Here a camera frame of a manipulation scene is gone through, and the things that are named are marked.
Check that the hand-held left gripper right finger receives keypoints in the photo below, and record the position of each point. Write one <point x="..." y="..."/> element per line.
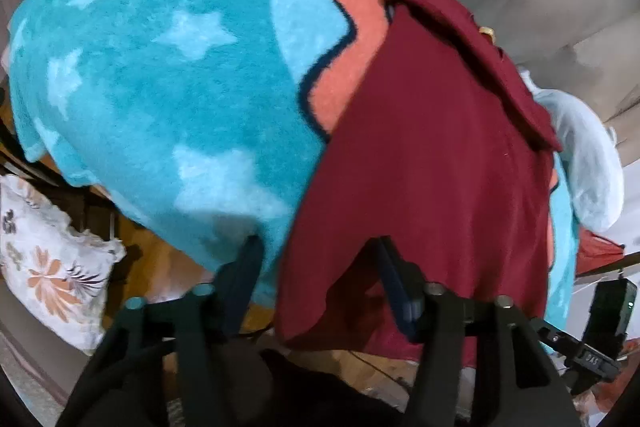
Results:
<point x="396" y="289"/>

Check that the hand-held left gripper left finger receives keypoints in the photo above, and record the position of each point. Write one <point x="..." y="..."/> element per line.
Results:
<point x="243" y="279"/>

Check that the maroon small shirt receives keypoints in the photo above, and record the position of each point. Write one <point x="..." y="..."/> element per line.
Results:
<point x="425" y="167"/>

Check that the red cloth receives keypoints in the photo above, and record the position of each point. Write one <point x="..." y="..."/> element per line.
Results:
<point x="597" y="252"/>

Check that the white soft cloth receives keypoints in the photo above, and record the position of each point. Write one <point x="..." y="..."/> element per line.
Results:
<point x="585" y="147"/>

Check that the floral printed pillow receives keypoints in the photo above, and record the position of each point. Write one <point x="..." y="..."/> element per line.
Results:
<point x="47" y="267"/>

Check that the teal star printed blanket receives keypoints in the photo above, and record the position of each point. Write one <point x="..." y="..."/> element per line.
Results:
<point x="165" y="77"/>

